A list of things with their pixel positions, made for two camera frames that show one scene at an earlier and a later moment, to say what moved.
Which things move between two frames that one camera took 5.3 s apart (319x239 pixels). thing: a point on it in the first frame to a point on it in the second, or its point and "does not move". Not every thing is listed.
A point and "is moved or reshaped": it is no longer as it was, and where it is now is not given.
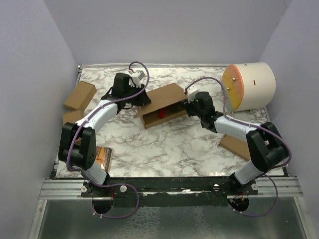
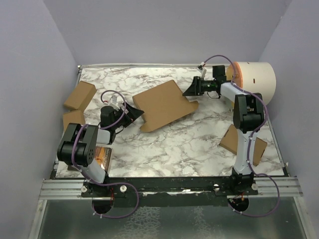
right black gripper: [188, 106] to [195, 89]
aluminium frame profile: [61, 189] does not move
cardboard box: [73, 116] does not move
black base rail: [168, 192] does not move
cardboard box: [80, 96] does not move
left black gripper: [143, 99] to [132, 114]
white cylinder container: [248, 85] does not move
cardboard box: [166, 103] is moved or reshaped
